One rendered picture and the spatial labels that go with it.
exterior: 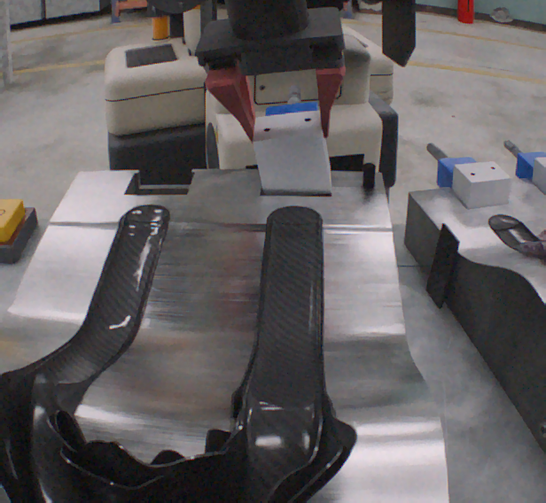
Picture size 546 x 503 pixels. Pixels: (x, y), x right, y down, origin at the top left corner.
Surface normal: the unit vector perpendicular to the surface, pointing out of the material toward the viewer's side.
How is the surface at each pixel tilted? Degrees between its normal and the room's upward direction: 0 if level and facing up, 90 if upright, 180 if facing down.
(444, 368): 0
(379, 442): 3
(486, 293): 90
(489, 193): 90
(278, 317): 10
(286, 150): 99
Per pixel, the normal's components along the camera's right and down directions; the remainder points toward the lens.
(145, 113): 0.25, 0.50
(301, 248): -0.15, -0.83
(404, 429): 0.00, -0.91
